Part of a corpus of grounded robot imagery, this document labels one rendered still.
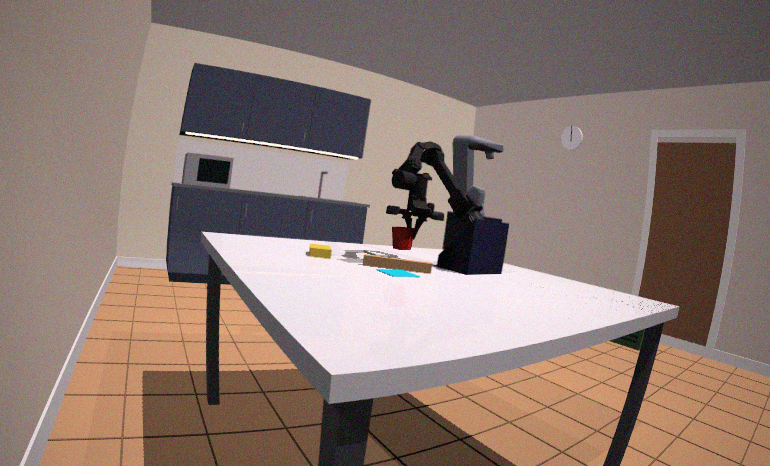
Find orange flat bar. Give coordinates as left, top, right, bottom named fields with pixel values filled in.
left=363, top=254, right=433, bottom=274

